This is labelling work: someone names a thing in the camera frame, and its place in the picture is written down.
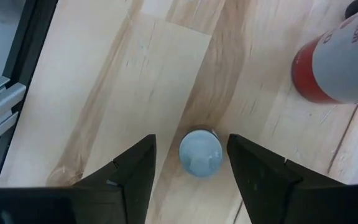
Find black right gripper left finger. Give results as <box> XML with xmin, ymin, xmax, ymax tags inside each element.
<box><xmin>72</xmin><ymin>134</ymin><xmax>157</xmax><ymax>224</ymax></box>

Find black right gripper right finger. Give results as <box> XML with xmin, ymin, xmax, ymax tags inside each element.
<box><xmin>227</xmin><ymin>133</ymin><xmax>346</xmax><ymax>224</ymax></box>

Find small white-capped dropper bottle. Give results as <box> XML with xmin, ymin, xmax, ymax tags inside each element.
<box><xmin>178</xmin><ymin>128</ymin><xmax>224</xmax><ymax>178</ymax></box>

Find large maroon food coloring bottle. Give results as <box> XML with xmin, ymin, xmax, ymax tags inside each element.
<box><xmin>290</xmin><ymin>0</ymin><xmax>358</xmax><ymax>105</ymax></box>

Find black metal table frame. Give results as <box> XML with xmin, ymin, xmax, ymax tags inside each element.
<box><xmin>0</xmin><ymin>0</ymin><xmax>58</xmax><ymax>188</ymax></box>

